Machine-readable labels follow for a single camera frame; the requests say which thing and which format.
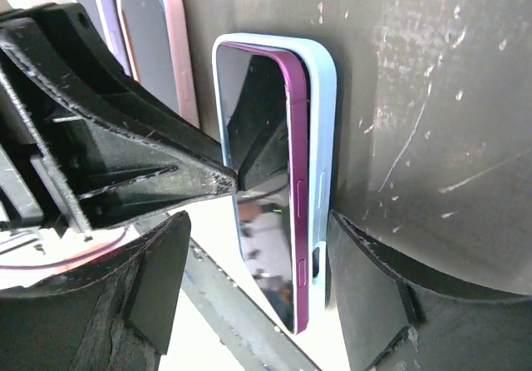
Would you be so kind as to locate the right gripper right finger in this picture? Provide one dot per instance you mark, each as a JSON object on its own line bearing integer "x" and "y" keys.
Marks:
{"x": 399, "y": 314}

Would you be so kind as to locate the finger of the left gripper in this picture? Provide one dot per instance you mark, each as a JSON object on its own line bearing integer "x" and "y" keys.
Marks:
{"x": 70, "y": 31}
{"x": 70, "y": 159}

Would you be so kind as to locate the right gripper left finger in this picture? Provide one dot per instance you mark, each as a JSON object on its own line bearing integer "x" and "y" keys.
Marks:
{"x": 112, "y": 313}

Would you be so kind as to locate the pink phone case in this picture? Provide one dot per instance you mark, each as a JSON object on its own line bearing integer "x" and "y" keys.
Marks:
{"x": 180, "y": 56}

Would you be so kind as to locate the purple smartphone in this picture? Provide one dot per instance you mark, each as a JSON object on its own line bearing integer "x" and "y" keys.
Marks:
{"x": 263, "y": 102}

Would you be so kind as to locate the lavender phone case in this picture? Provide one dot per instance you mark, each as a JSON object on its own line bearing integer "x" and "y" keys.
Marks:
{"x": 115, "y": 40}

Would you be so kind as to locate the light blue phone case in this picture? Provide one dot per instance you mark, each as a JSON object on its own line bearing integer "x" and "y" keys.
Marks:
{"x": 322, "y": 82}

